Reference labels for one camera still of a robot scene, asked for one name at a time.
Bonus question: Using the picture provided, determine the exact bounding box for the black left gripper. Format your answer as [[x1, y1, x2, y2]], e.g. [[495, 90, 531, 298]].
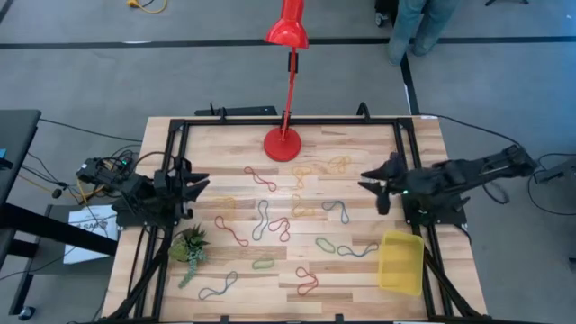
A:
[[153, 156, 212, 221]]

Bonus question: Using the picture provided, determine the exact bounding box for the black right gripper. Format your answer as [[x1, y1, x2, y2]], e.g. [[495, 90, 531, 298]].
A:
[[357, 151, 409, 216]]

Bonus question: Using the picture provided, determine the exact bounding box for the yellow rubber band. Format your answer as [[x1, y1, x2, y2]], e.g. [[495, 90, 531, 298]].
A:
[[290, 165, 313, 191], [289, 193, 318, 219], [324, 155, 354, 176]]

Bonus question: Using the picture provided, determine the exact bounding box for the red rubber band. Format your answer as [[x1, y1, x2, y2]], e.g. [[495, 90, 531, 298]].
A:
[[213, 215, 250, 248], [243, 166, 278, 194], [294, 265, 320, 297], [267, 217, 292, 244]]

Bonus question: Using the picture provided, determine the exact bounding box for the yellow plastic bin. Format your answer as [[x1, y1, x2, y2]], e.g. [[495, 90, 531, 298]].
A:
[[376, 229, 427, 297]]

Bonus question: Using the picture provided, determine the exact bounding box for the green potted succulent plant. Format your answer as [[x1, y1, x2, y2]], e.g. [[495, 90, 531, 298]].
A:
[[167, 223, 211, 290]]

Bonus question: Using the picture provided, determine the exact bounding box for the black power strip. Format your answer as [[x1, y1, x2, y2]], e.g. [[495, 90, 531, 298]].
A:
[[193, 105, 278, 117]]

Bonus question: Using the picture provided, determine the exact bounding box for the red desk lamp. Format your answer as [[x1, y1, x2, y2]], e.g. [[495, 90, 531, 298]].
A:
[[263, 0, 311, 163]]

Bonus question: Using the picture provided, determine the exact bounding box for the white paper sign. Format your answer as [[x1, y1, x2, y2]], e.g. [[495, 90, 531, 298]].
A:
[[62, 205, 119, 266]]

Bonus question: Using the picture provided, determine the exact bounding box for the person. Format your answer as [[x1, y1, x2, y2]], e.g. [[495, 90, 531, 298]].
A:
[[386, 0, 463, 68]]

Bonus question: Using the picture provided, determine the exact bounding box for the black office chair base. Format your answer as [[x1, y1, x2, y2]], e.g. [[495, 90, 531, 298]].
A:
[[374, 0, 400, 27]]

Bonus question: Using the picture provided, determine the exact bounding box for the grey floor device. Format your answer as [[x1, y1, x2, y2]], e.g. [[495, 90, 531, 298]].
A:
[[534, 157, 576, 185]]

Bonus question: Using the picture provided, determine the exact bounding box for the black side table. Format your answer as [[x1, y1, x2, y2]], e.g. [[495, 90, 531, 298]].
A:
[[0, 109, 119, 321]]

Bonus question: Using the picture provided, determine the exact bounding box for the black metal table frame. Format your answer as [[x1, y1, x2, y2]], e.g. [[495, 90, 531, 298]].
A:
[[96, 102, 487, 324]]

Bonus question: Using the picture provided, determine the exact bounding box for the black floor cable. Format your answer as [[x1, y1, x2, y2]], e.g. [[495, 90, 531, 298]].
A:
[[38, 117, 143, 144], [420, 112, 523, 149], [526, 152, 576, 217]]

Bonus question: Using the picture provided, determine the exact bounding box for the yellow floor cable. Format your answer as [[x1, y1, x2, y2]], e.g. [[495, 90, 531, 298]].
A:
[[126, 0, 168, 14]]

